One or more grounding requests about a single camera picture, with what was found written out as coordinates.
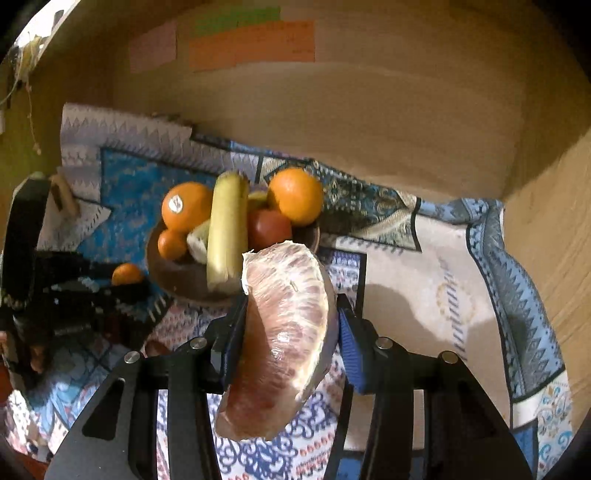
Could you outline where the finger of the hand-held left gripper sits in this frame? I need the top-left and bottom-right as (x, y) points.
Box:
(51, 281), (152, 317)
(39, 251), (122, 283)

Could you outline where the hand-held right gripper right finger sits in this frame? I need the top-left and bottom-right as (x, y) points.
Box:
(336, 294), (537, 480)

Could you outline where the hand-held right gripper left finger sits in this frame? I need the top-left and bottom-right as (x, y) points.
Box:
(44, 294), (251, 480)

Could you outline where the small mandarin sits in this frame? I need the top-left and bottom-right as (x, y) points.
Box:
(111, 263), (145, 286)
(157, 228), (189, 260)

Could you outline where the peeled pomelo segment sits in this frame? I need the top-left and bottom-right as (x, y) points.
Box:
(214, 240), (341, 442)

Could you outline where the brown round bowl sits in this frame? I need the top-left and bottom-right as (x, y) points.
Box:
(145, 216), (322, 308)

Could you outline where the greenish banana half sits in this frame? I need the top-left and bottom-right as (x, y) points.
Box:
(186, 190), (269, 265)

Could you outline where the large orange with sticker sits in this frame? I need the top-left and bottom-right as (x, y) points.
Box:
(161, 181), (216, 233)

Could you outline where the yellow banana half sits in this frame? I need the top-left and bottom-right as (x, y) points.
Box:
(206, 171), (250, 294)

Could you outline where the red tomato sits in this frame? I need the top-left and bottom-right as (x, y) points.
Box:
(246, 209), (294, 253)

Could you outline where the plain orange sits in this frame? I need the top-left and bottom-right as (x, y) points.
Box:
(266, 167), (324, 227)

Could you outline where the person's left hand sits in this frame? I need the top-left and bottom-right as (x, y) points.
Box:
(0, 330), (52, 402)

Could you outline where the blue patterned cloth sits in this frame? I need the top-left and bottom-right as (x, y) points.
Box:
(0, 102), (576, 480)

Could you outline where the pink sticky note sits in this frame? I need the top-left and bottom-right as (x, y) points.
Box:
(129, 19), (179, 74)

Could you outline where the green sticky note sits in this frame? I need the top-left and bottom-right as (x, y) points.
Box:
(192, 6), (283, 36)

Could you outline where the thin hanging cord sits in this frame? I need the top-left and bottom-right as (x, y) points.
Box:
(25, 78), (42, 155)

